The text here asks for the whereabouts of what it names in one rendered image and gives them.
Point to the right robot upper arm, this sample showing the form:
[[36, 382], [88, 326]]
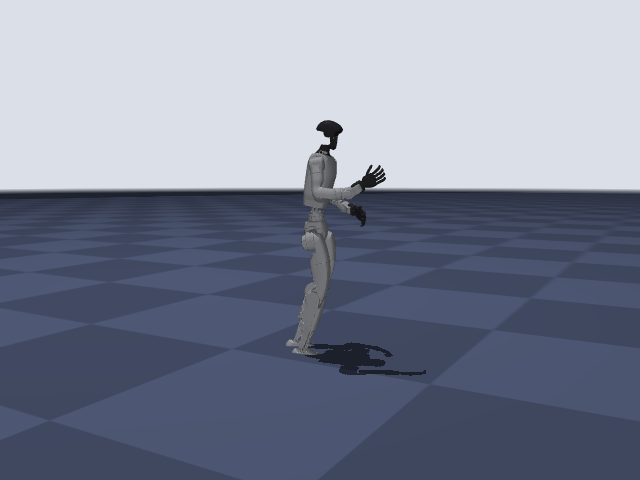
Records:
[[316, 166]]

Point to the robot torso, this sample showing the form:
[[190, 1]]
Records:
[[316, 218]]

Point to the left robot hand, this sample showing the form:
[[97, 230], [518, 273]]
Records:
[[358, 212]]

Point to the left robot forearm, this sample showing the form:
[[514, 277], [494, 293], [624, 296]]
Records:
[[342, 205]]

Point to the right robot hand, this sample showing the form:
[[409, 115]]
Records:
[[369, 180]]

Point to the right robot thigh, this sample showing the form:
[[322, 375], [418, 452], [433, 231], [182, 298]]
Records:
[[319, 263]]

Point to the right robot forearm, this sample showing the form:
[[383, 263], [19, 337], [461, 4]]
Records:
[[338, 194]]

